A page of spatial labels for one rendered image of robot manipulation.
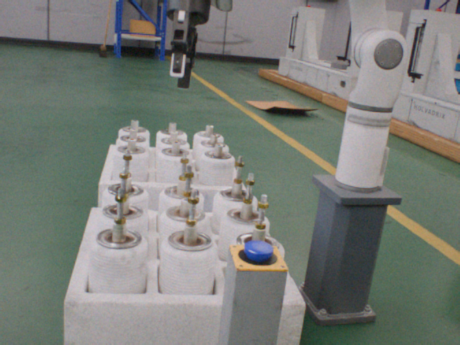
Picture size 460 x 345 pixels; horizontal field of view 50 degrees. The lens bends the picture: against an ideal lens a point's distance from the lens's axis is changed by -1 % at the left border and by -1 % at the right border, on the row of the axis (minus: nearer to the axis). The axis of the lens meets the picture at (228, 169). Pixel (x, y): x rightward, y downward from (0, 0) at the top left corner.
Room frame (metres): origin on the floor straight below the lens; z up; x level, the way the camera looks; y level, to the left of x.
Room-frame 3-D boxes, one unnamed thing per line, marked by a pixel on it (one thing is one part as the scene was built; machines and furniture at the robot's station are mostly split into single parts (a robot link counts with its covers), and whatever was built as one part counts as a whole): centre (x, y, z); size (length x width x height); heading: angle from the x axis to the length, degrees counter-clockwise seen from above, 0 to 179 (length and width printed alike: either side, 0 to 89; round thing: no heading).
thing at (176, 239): (0.78, 0.05, 0.25); 0.08 x 0.08 x 0.01
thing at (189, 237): (0.78, 0.05, 0.26); 0.02 x 0.02 x 0.03
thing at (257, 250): (0.62, -0.05, 0.32); 0.04 x 0.04 x 0.02
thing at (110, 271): (0.76, 0.17, 0.16); 0.10 x 0.10 x 0.18
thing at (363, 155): (1.04, -0.28, 0.39); 0.09 x 0.09 x 0.17; 17
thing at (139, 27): (6.74, 1.31, 0.36); 0.31 x 0.25 x 0.20; 107
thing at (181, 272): (0.78, 0.05, 0.16); 0.10 x 0.10 x 0.18
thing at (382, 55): (1.04, -0.28, 0.54); 0.09 x 0.09 x 0.17; 7
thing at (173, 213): (0.90, 0.07, 0.25); 0.08 x 0.08 x 0.01
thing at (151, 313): (0.90, 0.07, 0.09); 0.39 x 0.39 x 0.18; 10
